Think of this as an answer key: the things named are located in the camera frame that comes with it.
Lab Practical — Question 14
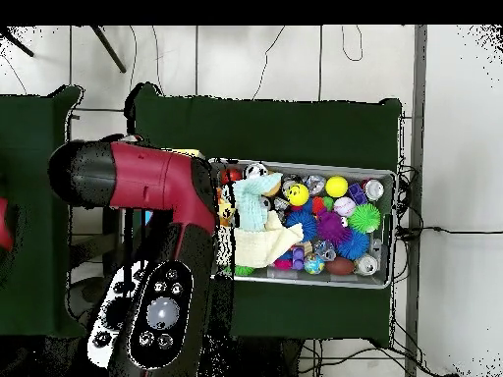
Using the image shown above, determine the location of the yellow plush duck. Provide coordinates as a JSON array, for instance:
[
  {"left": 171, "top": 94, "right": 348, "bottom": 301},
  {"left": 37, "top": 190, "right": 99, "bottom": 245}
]
[{"left": 217, "top": 197, "right": 237, "bottom": 228}]

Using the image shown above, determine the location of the cream muslin cloth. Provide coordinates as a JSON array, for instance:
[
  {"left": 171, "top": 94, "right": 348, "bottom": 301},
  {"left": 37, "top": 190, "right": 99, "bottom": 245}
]
[{"left": 233, "top": 211, "right": 306, "bottom": 269}]

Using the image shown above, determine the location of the wooden box with three holes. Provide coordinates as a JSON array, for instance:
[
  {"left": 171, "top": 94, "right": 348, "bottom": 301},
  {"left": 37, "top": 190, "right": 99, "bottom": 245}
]
[{"left": 141, "top": 146, "right": 206, "bottom": 229}]

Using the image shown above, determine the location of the light blue muslin cloth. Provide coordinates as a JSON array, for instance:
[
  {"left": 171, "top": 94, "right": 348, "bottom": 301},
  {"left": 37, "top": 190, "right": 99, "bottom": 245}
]
[{"left": 231, "top": 172, "right": 283, "bottom": 233}]

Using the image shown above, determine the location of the red ball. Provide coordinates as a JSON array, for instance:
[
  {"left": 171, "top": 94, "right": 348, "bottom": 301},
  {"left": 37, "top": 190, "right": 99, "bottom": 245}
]
[{"left": 219, "top": 168, "right": 244, "bottom": 186}]

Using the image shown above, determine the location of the yellow smiley face ball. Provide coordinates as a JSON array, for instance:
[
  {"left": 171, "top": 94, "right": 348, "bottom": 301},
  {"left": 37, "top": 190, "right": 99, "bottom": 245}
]
[{"left": 285, "top": 183, "right": 310, "bottom": 207}]

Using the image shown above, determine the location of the blue spiky rubber ball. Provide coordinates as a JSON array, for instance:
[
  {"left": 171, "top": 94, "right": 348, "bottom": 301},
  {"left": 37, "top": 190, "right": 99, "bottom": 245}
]
[{"left": 285, "top": 210, "right": 318, "bottom": 242}]

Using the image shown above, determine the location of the dark green table cloth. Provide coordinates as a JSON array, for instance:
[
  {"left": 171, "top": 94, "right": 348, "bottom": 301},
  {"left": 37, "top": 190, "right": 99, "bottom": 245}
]
[
  {"left": 123, "top": 82, "right": 404, "bottom": 349},
  {"left": 0, "top": 85, "right": 91, "bottom": 340}
]

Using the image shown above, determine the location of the purple monster toy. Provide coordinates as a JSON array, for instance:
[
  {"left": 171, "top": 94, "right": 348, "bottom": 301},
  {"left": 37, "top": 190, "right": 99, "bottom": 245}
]
[{"left": 315, "top": 209, "right": 352, "bottom": 246}]

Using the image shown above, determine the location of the plain yellow ball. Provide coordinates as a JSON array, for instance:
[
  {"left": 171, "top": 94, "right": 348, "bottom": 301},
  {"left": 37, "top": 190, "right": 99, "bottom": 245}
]
[{"left": 324, "top": 175, "right": 350, "bottom": 198}]

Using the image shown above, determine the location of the black tripod leg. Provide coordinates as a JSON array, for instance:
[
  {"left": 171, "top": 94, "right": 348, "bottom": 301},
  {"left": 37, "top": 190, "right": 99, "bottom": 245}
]
[
  {"left": 0, "top": 27, "right": 35, "bottom": 59},
  {"left": 88, "top": 25, "right": 128, "bottom": 75}
]

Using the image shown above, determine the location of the shallow wire mesh bin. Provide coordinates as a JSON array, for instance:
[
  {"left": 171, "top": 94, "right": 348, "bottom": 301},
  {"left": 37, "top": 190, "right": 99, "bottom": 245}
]
[{"left": 207, "top": 157, "right": 398, "bottom": 291}]

